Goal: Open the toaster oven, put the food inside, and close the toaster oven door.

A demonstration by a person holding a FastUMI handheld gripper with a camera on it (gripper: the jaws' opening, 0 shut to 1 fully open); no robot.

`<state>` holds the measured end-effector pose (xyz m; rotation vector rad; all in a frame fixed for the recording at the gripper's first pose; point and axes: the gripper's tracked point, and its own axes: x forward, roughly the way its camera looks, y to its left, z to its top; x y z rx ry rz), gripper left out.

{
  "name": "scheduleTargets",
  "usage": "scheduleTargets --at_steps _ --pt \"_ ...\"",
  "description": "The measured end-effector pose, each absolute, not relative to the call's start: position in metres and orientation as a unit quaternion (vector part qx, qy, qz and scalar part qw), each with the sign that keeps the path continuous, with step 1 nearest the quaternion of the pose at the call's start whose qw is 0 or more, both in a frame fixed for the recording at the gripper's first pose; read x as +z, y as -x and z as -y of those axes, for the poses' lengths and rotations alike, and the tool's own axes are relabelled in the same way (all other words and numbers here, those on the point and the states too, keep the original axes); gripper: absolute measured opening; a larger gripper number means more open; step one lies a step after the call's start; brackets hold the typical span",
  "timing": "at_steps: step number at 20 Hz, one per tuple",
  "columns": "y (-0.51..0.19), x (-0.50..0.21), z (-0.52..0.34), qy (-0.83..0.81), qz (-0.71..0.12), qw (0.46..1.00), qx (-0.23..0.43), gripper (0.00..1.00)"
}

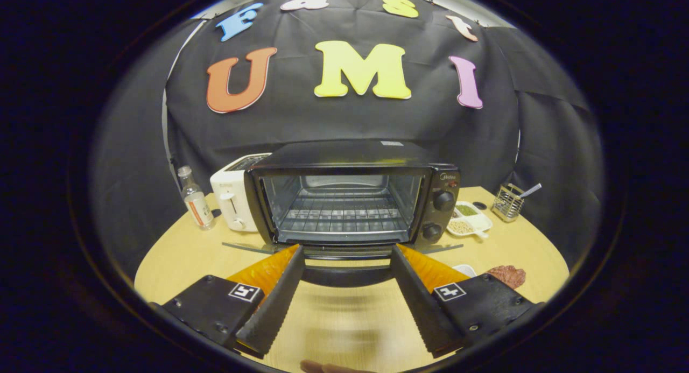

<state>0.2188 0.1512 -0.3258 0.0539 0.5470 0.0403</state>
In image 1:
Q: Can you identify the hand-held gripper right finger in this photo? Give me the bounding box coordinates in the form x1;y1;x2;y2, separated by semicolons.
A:
390;244;544;358

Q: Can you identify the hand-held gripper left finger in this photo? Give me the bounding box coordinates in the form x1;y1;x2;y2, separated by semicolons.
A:
156;244;306;358

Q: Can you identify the red raw meat steak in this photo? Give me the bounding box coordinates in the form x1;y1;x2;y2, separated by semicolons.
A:
486;265;526;289

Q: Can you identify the black toaster oven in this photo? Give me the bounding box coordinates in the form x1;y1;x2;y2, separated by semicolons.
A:
222;140;463;287

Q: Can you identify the white bread toaster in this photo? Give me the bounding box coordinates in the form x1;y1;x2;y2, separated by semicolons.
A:
210;153;271;233

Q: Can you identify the white divided condiment dish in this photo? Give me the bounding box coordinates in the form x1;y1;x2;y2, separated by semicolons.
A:
447;201;494;239

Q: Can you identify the clear glass bottle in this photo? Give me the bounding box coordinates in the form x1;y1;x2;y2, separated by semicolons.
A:
178;166;215;231

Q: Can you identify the metal wire utensil holder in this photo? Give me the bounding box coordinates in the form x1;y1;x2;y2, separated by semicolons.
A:
491;184;525;223

